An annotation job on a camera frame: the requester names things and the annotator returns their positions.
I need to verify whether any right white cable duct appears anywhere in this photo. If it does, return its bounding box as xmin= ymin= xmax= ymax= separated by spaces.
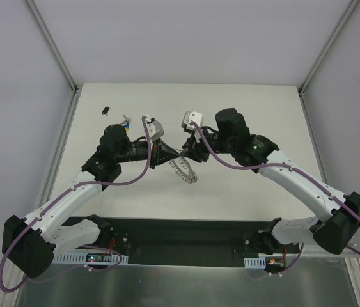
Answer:
xmin=244 ymin=256 xmax=266 ymax=269

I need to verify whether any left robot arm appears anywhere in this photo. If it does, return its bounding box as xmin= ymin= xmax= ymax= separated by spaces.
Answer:
xmin=1 ymin=117 xmax=178 ymax=278

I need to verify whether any black key fob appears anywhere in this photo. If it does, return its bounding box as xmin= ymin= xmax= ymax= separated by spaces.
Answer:
xmin=101 ymin=106 xmax=110 ymax=116

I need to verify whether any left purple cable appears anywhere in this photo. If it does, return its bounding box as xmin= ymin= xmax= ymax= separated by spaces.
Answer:
xmin=0 ymin=115 xmax=153 ymax=294

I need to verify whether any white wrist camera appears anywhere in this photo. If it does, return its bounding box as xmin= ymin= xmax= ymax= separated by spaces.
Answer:
xmin=144 ymin=116 xmax=164 ymax=141
xmin=181 ymin=111 xmax=203 ymax=133

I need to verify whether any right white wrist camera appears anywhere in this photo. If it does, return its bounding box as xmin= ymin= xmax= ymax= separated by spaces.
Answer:
xmin=181 ymin=111 xmax=203 ymax=133

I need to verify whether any left white cable duct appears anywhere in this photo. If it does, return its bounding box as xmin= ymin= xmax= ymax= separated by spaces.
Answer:
xmin=52 ymin=251 xmax=129 ymax=265

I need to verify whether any metal disc with keyrings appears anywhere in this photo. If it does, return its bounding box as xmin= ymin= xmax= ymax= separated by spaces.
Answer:
xmin=169 ymin=157 xmax=198 ymax=184

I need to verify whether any white cable duct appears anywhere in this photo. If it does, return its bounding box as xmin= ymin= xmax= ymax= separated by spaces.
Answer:
xmin=52 ymin=251 xmax=129 ymax=265
xmin=244 ymin=256 xmax=266 ymax=269

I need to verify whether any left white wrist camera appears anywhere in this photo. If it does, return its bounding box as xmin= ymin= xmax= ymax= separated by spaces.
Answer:
xmin=144 ymin=116 xmax=164 ymax=141

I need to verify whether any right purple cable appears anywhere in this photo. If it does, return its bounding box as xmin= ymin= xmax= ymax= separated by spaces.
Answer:
xmin=189 ymin=120 xmax=360 ymax=268

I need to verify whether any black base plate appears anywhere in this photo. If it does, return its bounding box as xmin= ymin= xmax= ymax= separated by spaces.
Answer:
xmin=61 ymin=216 xmax=318 ymax=268

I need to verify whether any blue tag key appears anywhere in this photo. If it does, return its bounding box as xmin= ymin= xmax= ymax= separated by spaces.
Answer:
xmin=120 ymin=115 xmax=131 ymax=132

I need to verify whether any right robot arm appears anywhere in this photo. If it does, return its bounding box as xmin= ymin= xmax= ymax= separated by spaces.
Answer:
xmin=182 ymin=108 xmax=360 ymax=255

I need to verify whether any left aluminium frame post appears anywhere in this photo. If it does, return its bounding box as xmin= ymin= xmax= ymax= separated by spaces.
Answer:
xmin=24 ymin=0 xmax=81 ymax=94

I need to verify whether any right aluminium frame post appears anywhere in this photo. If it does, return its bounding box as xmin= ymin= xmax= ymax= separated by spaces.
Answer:
xmin=297 ymin=0 xmax=360 ymax=95

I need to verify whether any purple cable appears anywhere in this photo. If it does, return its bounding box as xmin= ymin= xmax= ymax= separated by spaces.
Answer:
xmin=0 ymin=115 xmax=153 ymax=294
xmin=189 ymin=120 xmax=360 ymax=268

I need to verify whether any aluminium frame post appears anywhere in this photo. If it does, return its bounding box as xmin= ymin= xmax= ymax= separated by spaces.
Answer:
xmin=24 ymin=0 xmax=81 ymax=94
xmin=297 ymin=0 xmax=360 ymax=95

